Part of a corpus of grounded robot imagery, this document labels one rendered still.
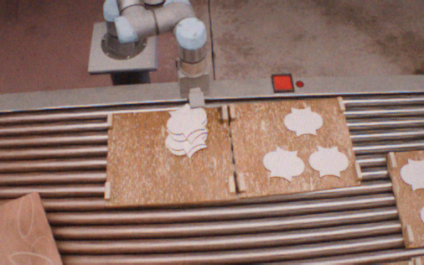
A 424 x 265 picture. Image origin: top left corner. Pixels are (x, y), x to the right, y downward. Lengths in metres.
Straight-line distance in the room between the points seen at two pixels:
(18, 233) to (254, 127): 0.85
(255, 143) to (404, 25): 2.14
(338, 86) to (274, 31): 1.46
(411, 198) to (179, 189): 0.77
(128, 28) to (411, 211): 1.06
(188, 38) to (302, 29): 2.10
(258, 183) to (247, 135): 0.18
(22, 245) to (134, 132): 0.55
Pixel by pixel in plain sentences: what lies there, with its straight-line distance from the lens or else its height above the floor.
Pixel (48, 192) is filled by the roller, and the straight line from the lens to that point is 1.70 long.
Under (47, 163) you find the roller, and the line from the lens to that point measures 1.75.
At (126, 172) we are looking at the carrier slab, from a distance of 1.65.
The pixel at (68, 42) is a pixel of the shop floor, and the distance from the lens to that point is 3.35.
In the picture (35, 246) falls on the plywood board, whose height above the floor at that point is 1.04.
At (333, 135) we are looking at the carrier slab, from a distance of 1.75.
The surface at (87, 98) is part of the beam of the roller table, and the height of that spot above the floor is 0.92.
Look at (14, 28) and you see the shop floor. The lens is 3.59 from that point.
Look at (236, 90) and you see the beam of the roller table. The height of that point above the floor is 0.92.
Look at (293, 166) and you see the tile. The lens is 1.65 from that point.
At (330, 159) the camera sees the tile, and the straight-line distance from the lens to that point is 1.68.
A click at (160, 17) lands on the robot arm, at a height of 1.42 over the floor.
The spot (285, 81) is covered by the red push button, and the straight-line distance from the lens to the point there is 1.85.
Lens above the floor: 2.38
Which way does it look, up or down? 58 degrees down
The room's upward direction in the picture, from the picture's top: straight up
